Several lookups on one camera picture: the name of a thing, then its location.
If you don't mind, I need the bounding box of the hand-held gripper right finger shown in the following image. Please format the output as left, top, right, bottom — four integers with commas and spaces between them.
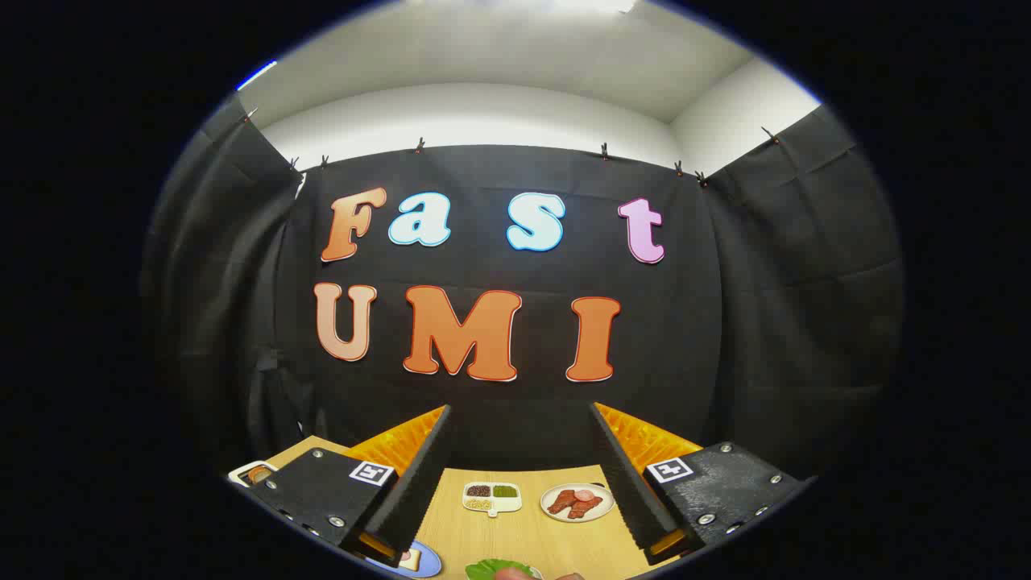
588, 401, 810, 566

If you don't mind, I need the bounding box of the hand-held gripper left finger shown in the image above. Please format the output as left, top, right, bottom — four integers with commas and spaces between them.
242, 404, 453, 567

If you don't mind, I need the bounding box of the green lettuce leaf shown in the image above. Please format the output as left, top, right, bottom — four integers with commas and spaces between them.
465, 558, 542, 580

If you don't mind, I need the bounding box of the white oval meat plate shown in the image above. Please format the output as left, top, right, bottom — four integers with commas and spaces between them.
540, 483, 616, 524

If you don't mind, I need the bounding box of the white divided snack tray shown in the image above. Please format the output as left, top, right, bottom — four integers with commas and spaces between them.
462, 481, 523, 518

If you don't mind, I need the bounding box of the blue round plate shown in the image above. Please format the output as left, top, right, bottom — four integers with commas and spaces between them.
366, 540, 443, 579

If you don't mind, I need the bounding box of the white toaster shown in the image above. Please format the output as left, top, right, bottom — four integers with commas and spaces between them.
228, 460, 279, 489

